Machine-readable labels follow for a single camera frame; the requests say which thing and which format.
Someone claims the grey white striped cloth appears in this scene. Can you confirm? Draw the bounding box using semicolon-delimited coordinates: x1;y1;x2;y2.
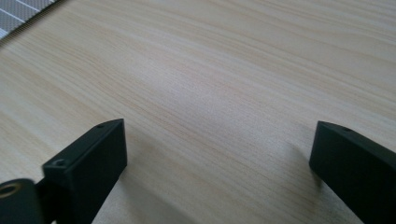
0;0;60;40

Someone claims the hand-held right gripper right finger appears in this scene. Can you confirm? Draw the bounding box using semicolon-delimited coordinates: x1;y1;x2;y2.
308;120;396;224

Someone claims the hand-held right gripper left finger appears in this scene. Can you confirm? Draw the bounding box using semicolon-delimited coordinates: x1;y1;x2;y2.
36;118;128;224

